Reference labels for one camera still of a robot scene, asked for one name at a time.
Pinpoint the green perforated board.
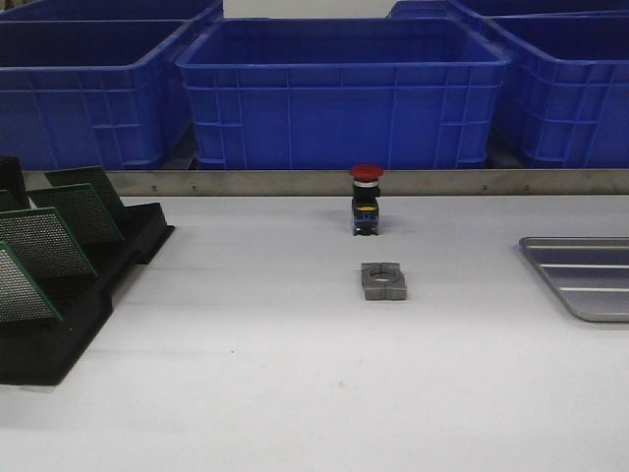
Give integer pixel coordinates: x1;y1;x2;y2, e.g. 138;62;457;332
44;166;124;212
1;242;62;324
1;207;97;278
28;183;125;245

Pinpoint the green perforated board front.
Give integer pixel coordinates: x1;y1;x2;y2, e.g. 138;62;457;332
1;242;62;324

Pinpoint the silver metal tray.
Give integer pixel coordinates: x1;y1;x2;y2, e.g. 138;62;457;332
519;237;628;323

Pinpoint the black circuit board rack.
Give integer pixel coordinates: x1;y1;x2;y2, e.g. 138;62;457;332
1;157;174;385

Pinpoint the red emergency stop button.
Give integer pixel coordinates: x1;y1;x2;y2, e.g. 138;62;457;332
350;164;384;236

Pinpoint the grey metal clamp block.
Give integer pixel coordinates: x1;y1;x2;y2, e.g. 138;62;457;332
361;263;408;301

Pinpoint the blue plastic crate centre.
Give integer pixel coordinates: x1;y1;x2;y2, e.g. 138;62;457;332
177;19;509;170

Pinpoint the blue plastic crate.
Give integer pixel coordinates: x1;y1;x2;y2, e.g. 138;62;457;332
485;16;628;168
177;19;509;170
1;21;194;170

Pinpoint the blue crate back right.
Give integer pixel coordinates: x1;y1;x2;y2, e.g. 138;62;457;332
388;0;628;19

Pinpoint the blue plastic crate left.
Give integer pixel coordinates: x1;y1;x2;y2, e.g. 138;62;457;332
1;21;194;170

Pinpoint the blue plastic crate right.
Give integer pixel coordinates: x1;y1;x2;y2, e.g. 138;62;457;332
485;16;628;168

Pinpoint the blue crate back left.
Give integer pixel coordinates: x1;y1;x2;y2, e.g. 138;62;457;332
1;0;223;25

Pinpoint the metal table edge rail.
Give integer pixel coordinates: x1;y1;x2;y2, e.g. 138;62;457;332
23;168;629;198

